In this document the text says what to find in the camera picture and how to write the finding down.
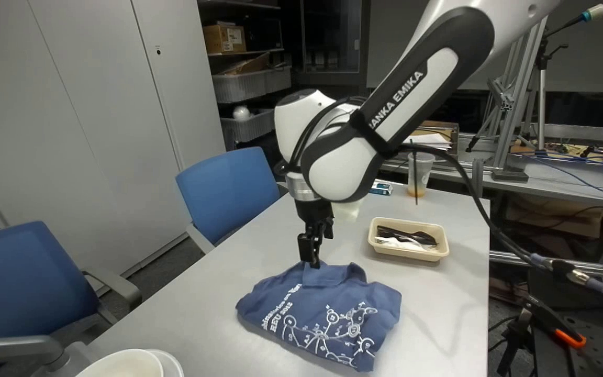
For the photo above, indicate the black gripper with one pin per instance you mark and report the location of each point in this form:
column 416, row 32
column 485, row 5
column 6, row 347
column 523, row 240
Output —
column 315, row 221

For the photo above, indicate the blue printed t-shirt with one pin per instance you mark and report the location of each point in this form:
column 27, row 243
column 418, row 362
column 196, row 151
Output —
column 323, row 315

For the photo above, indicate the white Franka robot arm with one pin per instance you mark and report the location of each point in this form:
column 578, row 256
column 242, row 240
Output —
column 413, row 91

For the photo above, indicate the small blue white box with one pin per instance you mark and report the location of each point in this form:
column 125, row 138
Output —
column 384, row 189

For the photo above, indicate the black plastic utensils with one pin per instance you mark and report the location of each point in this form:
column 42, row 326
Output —
column 407, row 234

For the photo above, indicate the beige plastic tray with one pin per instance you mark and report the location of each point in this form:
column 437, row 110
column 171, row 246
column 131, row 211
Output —
column 413, row 253

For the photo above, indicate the blue office chair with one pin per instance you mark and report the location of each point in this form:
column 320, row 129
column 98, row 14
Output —
column 228, row 189
column 22, row 285

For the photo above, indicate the grey plastic storage bin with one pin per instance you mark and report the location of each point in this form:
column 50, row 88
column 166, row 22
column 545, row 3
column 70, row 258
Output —
column 251, row 84
column 251, row 125

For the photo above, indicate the clear plastic cup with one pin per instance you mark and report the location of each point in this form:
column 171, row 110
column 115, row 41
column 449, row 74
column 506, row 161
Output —
column 424, row 169

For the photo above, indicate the small white round object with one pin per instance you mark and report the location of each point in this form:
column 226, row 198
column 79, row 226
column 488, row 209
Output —
column 241, row 114

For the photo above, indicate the white paper stack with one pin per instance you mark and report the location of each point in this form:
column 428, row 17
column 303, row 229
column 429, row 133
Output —
column 436, row 138

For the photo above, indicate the flat cardboard pile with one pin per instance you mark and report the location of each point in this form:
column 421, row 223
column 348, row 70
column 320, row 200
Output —
column 443, row 129

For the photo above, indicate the dark glass door cabinet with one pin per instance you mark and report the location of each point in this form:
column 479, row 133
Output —
column 329, row 42

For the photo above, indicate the white bowl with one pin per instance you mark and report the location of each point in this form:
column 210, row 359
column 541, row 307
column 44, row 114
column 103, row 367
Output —
column 130, row 364

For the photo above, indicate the small black tripod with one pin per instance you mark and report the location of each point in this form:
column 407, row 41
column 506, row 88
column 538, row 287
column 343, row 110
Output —
column 513, row 341

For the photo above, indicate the dark metal shelf unit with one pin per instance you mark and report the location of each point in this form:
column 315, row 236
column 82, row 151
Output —
column 273, row 28

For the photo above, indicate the brown cardboard box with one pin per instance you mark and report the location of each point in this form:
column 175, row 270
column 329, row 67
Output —
column 223, row 39

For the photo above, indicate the grey workbench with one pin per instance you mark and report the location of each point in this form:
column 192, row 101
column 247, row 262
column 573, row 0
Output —
column 559, row 179

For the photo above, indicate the white cabinet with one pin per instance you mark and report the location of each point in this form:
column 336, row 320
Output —
column 71, row 104

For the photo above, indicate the aluminium rail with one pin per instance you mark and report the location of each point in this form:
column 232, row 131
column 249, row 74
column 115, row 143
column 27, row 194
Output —
column 523, row 259

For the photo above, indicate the aluminium frame struts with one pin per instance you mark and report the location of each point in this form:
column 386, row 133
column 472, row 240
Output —
column 517, row 91

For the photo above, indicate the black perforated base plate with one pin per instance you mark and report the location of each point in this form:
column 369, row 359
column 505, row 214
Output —
column 594, row 359

